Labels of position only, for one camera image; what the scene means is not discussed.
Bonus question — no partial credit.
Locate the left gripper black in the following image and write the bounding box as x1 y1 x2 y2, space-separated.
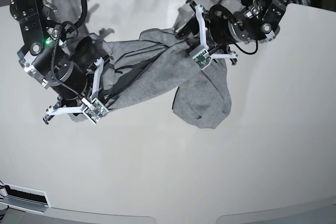
175 3 252 48

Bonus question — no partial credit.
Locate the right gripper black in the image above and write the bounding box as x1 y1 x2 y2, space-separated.
45 36 112 103

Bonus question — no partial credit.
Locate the grey t-shirt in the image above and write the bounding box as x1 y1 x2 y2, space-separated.
69 27 233 130

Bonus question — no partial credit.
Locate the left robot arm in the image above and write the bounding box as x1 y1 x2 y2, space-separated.
202 0 292 49

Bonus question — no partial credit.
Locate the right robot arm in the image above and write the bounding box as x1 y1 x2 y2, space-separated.
9 0 111 103

